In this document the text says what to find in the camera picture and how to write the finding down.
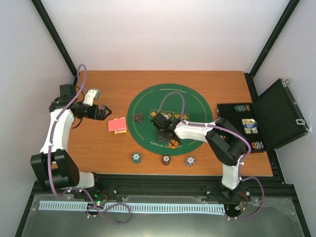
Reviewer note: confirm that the red playing card deck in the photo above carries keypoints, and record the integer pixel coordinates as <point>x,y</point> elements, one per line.
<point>116,124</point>

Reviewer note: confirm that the right black frame post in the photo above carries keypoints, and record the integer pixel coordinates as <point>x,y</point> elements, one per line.
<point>281,23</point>

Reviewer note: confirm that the orange card box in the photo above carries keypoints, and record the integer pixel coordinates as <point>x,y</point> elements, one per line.
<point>120,131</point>

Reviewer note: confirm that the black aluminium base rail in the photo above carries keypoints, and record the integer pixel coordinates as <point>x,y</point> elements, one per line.
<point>118,187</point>

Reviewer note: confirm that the black triangular dealer button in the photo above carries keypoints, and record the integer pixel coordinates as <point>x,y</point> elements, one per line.
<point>138,117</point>

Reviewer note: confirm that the round green poker mat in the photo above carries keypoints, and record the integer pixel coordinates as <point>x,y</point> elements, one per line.
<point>146,105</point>

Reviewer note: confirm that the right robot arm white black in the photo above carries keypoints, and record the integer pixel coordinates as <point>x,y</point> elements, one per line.
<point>227,143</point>

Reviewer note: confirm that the brown poker chip stack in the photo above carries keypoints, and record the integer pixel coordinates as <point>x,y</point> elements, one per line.
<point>165,160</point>

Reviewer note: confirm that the blue white chip stack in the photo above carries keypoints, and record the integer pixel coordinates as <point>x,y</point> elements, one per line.
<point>189,161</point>

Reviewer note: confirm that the metal front plate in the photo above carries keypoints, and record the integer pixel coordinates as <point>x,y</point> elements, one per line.
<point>270,217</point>

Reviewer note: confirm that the orange round blind button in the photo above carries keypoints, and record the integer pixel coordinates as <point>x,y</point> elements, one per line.
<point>173,144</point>

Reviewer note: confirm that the left black frame post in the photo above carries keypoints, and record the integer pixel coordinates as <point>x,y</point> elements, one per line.
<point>55,37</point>

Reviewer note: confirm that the chips row in case top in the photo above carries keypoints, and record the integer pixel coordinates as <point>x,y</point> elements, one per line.
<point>242,108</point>

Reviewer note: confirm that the black frame post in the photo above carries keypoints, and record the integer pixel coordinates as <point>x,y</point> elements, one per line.
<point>281,23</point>
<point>55,37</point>

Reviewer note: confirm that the teal poker chip stack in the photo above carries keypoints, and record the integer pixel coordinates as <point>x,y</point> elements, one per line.
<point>136,158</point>

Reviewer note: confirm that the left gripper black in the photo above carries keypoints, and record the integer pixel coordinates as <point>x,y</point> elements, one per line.
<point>101,117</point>

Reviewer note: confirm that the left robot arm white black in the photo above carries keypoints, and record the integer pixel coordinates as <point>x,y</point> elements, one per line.
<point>53,166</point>

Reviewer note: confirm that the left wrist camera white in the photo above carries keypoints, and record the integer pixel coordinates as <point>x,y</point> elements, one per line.
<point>91,95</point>

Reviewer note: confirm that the black poker case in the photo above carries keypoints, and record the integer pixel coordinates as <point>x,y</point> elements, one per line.
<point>279,120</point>

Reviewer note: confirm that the blue white chips in case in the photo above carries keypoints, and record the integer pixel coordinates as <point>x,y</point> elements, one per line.
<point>249,125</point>

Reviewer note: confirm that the light blue cable duct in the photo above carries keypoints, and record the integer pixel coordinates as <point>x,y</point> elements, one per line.
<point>137,208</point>

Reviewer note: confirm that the mixed chips in case bottom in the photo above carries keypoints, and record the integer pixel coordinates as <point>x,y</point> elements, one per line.
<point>257,145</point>

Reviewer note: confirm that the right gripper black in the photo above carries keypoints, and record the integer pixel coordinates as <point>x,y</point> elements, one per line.
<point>160,138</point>

